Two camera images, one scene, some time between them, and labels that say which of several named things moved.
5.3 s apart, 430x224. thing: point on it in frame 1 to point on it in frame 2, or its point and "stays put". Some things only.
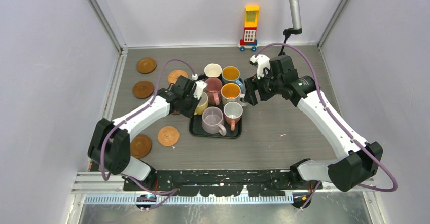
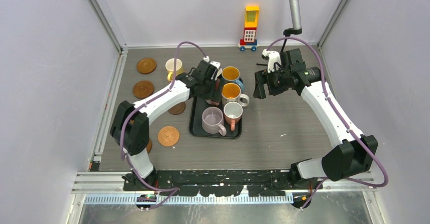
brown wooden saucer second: x=143 y=89 stays put
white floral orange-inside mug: x=231 y=92 stays put
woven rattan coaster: x=168 y=136 stays put
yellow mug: x=202 y=105 to x=170 y=66
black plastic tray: x=196 y=129 stays put
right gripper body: x=268 y=87 stays put
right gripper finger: x=250 y=86 to x=260 y=78
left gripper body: x=189 y=104 to x=209 y=92
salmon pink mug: x=233 y=111 stays put
